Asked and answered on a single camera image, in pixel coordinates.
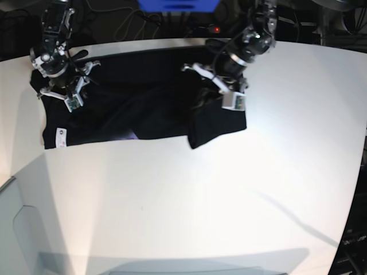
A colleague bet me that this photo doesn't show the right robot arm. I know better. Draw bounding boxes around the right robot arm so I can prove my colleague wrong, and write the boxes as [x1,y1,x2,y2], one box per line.
[30,1,101,106]

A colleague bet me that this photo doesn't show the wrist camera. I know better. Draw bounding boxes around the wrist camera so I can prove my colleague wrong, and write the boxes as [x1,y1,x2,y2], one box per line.
[64,95,84,113]
[222,92,246,112]

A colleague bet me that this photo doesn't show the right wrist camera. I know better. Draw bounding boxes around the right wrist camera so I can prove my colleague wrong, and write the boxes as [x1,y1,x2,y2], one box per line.
[64,95,84,113]

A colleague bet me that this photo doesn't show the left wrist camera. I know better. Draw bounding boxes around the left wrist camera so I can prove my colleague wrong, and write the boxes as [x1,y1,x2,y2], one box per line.
[222,92,246,112]

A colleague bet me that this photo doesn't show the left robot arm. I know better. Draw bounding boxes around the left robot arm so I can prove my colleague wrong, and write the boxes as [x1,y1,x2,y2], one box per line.
[181,1,278,112]

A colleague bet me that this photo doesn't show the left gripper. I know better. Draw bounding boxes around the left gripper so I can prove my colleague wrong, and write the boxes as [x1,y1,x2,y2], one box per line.
[181,54,249,111]

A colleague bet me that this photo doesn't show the blue plastic box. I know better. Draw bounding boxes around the blue plastic box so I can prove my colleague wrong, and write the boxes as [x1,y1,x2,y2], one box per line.
[138,0,220,13]

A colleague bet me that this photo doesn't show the black power strip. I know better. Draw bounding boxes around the black power strip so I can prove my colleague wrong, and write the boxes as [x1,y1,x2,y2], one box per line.
[188,25,227,37]

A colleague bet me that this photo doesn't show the black T-shirt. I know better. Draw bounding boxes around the black T-shirt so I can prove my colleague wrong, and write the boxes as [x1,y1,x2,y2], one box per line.
[41,46,247,149]

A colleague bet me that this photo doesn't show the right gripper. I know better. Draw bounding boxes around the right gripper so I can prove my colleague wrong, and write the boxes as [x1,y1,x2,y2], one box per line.
[37,60,101,100]

